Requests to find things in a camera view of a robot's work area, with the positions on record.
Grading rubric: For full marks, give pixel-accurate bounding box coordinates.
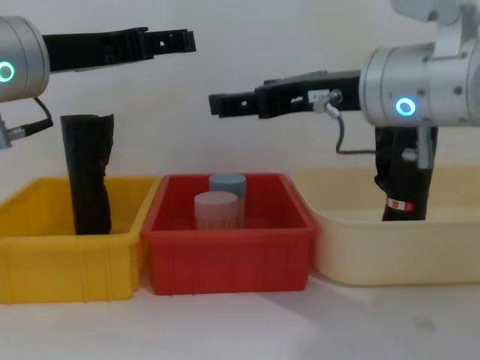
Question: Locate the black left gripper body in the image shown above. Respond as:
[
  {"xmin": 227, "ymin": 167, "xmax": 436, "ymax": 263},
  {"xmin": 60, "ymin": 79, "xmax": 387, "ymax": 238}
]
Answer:
[{"xmin": 41, "ymin": 26, "xmax": 155, "ymax": 73}]

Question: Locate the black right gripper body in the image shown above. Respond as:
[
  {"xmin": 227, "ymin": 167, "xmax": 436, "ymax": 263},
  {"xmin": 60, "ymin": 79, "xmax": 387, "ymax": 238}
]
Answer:
[{"xmin": 254, "ymin": 70, "xmax": 362, "ymax": 120}]

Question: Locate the dark right wrist cable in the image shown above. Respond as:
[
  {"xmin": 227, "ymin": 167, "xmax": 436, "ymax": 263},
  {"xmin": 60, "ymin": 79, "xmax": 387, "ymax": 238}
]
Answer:
[{"xmin": 312, "ymin": 88, "xmax": 377, "ymax": 155}]

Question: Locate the jar with blue lid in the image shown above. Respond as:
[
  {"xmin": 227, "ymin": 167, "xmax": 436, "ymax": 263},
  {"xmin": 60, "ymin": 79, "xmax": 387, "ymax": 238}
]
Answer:
[{"xmin": 208, "ymin": 172, "xmax": 248, "ymax": 228}]

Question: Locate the jar with pale pink lid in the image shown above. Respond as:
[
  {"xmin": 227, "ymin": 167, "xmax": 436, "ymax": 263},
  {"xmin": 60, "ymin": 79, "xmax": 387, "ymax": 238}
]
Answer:
[{"xmin": 193, "ymin": 191, "xmax": 240, "ymax": 231}]

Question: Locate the plain black wrapped bottle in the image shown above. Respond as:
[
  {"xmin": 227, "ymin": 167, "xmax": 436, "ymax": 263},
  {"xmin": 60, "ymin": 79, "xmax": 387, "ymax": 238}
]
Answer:
[{"xmin": 59, "ymin": 111, "xmax": 115, "ymax": 236}]

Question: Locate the dark left wrist cable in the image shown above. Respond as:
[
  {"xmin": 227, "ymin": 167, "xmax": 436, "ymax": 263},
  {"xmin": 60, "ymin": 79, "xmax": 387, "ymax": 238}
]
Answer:
[{"xmin": 0, "ymin": 97, "xmax": 54, "ymax": 151}]

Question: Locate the black bottle with red label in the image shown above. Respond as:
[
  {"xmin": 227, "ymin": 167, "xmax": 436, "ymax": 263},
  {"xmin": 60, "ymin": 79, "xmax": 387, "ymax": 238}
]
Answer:
[{"xmin": 373, "ymin": 125, "xmax": 439, "ymax": 223}]

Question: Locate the red plastic bin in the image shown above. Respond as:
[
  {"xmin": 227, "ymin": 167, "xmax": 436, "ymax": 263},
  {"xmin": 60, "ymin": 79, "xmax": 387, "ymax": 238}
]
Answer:
[{"xmin": 139, "ymin": 172, "xmax": 320, "ymax": 297}]

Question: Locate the yellow plastic bin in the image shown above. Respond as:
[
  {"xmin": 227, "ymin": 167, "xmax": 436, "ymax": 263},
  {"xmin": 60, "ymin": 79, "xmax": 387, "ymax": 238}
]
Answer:
[{"xmin": 0, "ymin": 175, "xmax": 163, "ymax": 305}]

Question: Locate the cream plastic bin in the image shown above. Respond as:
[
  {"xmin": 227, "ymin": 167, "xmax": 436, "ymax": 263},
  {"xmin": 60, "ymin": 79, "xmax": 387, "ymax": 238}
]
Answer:
[{"xmin": 291, "ymin": 166, "xmax": 480, "ymax": 288}]

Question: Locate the dark wrist cable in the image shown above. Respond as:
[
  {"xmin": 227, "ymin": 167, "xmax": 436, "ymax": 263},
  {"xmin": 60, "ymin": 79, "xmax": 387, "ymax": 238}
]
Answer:
[
  {"xmin": 0, "ymin": 97, "xmax": 54, "ymax": 151},
  {"xmin": 312, "ymin": 88, "xmax": 377, "ymax": 155}
]

